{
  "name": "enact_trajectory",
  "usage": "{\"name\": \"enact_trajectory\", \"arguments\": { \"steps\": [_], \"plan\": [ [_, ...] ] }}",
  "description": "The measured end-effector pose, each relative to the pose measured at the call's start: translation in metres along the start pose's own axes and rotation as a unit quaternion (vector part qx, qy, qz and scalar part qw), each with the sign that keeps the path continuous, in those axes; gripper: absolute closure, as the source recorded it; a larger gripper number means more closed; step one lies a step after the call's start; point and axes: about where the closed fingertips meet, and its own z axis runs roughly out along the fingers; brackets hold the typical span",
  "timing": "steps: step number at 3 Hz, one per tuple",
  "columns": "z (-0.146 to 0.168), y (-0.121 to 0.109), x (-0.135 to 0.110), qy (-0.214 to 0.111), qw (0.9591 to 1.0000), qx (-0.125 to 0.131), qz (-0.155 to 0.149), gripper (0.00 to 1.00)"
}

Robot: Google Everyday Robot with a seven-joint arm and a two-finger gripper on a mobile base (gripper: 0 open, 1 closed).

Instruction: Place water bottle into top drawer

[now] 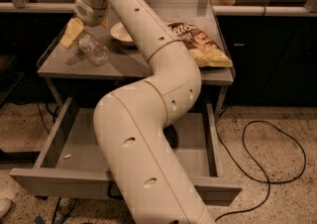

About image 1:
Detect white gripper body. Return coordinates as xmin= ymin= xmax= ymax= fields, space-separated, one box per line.
xmin=74 ymin=0 xmax=108 ymax=27

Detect clear plastic water bottle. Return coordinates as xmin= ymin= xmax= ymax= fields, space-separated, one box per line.
xmin=78 ymin=32 xmax=110 ymax=66

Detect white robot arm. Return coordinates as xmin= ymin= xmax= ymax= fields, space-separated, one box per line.
xmin=75 ymin=0 xmax=215 ymax=224

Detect grey cabinet with top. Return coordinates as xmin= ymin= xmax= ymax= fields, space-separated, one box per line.
xmin=36 ymin=0 xmax=236 ymax=120

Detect open grey top drawer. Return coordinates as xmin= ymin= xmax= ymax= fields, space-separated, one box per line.
xmin=10 ymin=98 xmax=242 ymax=206

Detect white paper bowl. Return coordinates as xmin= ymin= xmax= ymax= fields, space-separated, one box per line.
xmin=110 ymin=23 xmax=135 ymax=47

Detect brown yellow chip bag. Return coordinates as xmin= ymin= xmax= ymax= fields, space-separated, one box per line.
xmin=166 ymin=21 xmax=233 ymax=67

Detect white shoe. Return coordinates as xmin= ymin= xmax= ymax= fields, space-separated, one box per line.
xmin=0 ymin=198 xmax=12 ymax=219

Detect black cables under cabinet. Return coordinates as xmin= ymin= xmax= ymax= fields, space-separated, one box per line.
xmin=34 ymin=102 xmax=77 ymax=224

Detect black drawer handle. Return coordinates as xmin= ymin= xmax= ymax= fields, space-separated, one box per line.
xmin=107 ymin=181 xmax=124 ymax=200

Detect black floor cable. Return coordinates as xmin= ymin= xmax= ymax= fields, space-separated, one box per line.
xmin=211 ymin=105 xmax=307 ymax=224

